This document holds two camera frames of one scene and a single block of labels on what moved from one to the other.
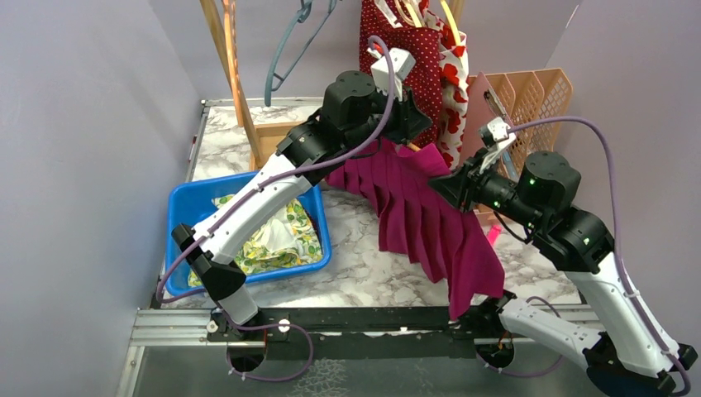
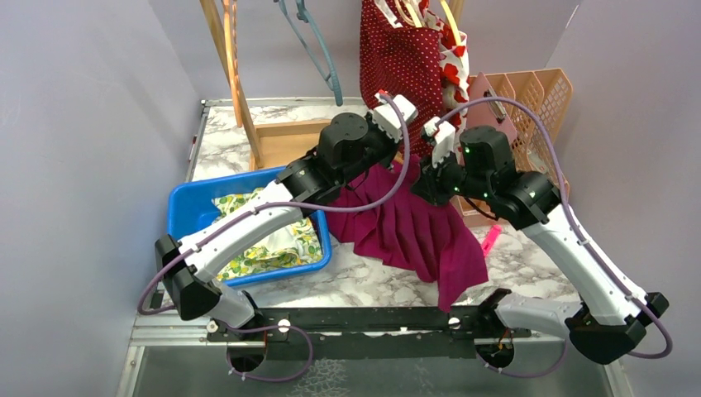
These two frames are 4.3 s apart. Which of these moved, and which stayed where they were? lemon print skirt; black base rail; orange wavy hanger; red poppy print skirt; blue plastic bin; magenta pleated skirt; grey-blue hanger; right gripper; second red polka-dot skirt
Moved: magenta pleated skirt; right gripper; grey-blue hanger
Stayed: black base rail; second red polka-dot skirt; blue plastic bin; orange wavy hanger; lemon print skirt; red poppy print skirt
